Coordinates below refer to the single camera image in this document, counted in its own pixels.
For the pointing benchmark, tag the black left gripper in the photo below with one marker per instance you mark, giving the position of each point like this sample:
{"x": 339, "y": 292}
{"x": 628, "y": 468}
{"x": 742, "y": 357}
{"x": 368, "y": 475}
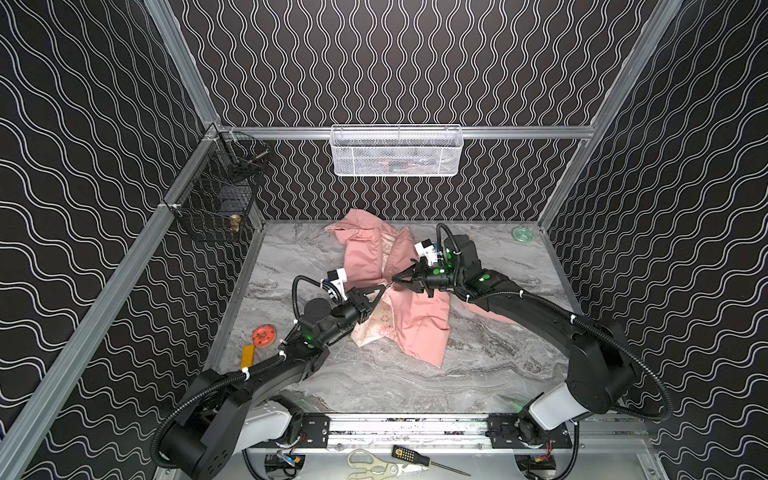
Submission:
{"x": 366, "y": 298}

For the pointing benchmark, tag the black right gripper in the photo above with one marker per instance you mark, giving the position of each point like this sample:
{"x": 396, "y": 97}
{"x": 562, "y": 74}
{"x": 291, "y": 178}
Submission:
{"x": 420, "y": 279}

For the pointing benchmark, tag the pink zip-up jacket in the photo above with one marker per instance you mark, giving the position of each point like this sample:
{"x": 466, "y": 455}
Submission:
{"x": 373, "y": 252}

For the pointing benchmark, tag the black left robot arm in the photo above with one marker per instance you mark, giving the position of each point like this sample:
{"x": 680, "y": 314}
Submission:
{"x": 202, "y": 433}

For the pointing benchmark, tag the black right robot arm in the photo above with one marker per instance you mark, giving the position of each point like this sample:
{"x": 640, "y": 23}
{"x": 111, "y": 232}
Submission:
{"x": 601, "y": 366}

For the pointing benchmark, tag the green transparent lid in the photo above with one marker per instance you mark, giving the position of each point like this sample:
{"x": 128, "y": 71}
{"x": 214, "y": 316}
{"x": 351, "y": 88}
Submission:
{"x": 523, "y": 234}

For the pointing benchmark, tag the red tape roll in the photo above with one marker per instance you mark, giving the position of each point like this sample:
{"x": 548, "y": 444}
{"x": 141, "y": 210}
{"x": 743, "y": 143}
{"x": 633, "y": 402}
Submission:
{"x": 263, "y": 336}

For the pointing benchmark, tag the yellow block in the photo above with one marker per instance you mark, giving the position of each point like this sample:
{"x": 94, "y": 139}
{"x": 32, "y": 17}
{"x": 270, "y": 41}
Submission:
{"x": 247, "y": 356}

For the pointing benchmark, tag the small brass bell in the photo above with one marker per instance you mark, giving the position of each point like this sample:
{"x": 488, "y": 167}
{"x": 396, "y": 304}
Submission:
{"x": 235, "y": 223}

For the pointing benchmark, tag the black yellow screwdriver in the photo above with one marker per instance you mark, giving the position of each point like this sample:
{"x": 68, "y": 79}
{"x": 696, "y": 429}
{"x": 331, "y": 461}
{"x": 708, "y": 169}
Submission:
{"x": 412, "y": 457}

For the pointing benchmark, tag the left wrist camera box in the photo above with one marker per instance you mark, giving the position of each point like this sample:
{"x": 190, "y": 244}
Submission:
{"x": 337, "y": 278}

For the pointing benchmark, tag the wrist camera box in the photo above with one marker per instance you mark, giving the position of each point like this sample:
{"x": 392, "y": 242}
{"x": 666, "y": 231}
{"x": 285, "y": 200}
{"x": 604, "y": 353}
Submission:
{"x": 337, "y": 278}
{"x": 427, "y": 250}

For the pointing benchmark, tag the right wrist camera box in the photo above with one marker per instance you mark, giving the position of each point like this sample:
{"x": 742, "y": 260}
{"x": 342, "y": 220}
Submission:
{"x": 427, "y": 250}

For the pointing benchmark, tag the aluminium front rail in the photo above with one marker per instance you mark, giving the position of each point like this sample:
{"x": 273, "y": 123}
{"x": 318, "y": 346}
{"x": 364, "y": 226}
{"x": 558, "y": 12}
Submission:
{"x": 441, "y": 433}

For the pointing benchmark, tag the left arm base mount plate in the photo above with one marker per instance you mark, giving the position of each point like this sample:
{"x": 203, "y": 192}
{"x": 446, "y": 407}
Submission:
{"x": 308, "y": 430}

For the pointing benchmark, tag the white wire mesh basket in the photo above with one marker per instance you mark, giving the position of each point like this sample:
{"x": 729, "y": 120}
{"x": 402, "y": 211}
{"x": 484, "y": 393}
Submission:
{"x": 390, "y": 150}

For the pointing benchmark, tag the scissors with pale handles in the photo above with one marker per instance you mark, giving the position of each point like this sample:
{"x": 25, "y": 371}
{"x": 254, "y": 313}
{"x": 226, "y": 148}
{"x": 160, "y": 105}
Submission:
{"x": 367, "y": 466}

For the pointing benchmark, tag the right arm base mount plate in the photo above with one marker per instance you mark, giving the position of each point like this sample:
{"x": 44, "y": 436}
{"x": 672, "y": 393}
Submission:
{"x": 513, "y": 431}

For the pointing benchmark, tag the black wire basket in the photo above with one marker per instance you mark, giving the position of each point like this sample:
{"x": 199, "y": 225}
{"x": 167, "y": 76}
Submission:
{"x": 226, "y": 181}

